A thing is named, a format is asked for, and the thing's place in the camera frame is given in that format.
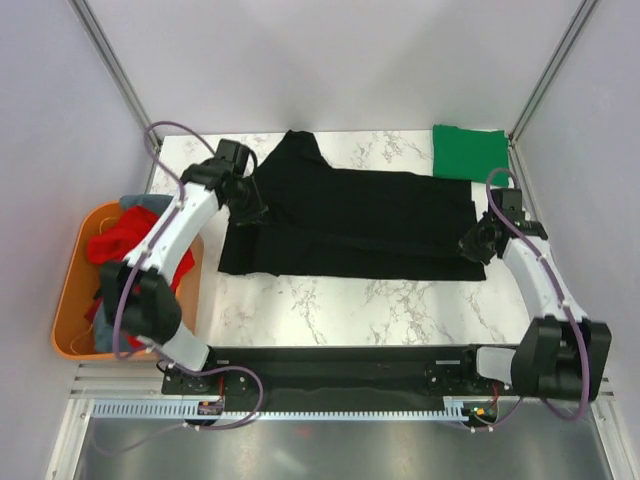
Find black t shirt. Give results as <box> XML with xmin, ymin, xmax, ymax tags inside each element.
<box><xmin>218</xmin><ymin>131</ymin><xmax>486</xmax><ymax>282</ymax></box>

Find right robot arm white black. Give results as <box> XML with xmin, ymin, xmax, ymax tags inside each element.
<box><xmin>457</xmin><ymin>188</ymin><xmax>612</xmax><ymax>402</ymax></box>

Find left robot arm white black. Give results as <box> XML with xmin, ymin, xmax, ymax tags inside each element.
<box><xmin>99</xmin><ymin>139</ymin><xmax>267</xmax><ymax>393</ymax></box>

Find folded green t shirt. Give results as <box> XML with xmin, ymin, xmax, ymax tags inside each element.
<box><xmin>432</xmin><ymin>125</ymin><xmax>509</xmax><ymax>184</ymax></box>

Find red t shirt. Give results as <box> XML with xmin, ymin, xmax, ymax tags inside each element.
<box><xmin>83</xmin><ymin>207</ymin><xmax>196</xmax><ymax>351</ymax></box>

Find orange plastic basket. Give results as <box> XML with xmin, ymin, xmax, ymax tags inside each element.
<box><xmin>51</xmin><ymin>202</ymin><xmax>204</xmax><ymax>362</ymax></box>

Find grey t shirt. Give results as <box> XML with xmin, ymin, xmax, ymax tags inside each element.
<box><xmin>92</xmin><ymin>193</ymin><xmax>174</xmax><ymax>354</ymax></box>

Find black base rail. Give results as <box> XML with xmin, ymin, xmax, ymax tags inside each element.
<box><xmin>162</xmin><ymin>345</ymin><xmax>508</xmax><ymax>412</ymax></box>

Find left aluminium frame post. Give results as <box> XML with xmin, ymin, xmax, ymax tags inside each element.
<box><xmin>69</xmin><ymin>0</ymin><xmax>151</xmax><ymax>130</ymax></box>

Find aluminium frame post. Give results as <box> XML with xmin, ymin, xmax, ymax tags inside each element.
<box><xmin>508</xmin><ymin>0</ymin><xmax>601</xmax><ymax>146</ymax></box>
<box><xmin>69</xmin><ymin>0</ymin><xmax>151</xmax><ymax>130</ymax></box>

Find right aluminium frame post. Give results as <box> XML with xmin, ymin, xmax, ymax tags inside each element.
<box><xmin>508</xmin><ymin>0</ymin><xmax>601</xmax><ymax>146</ymax></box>

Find white slotted cable duct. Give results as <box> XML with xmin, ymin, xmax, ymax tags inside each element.
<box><xmin>91</xmin><ymin>398</ymin><xmax>471</xmax><ymax>422</ymax></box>

